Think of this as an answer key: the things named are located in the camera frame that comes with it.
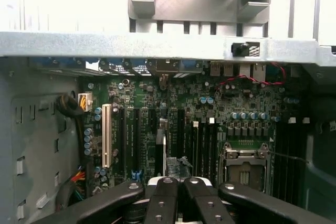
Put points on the thin metal locking lever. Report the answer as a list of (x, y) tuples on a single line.
[(288, 157)]

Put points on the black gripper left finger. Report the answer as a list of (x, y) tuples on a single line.
[(162, 203)]

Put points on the open black PC case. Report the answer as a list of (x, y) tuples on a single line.
[(157, 45)]

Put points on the grey power supply unit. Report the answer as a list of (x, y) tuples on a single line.
[(39, 142)]

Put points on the white expansion slot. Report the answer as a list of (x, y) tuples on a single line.
[(105, 134)]

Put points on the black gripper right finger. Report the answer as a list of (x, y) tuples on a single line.
[(207, 205)]

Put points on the green motherboard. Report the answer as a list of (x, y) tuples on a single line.
[(236, 98)]

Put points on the metal CPU socket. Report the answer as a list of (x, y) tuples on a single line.
[(244, 163)]

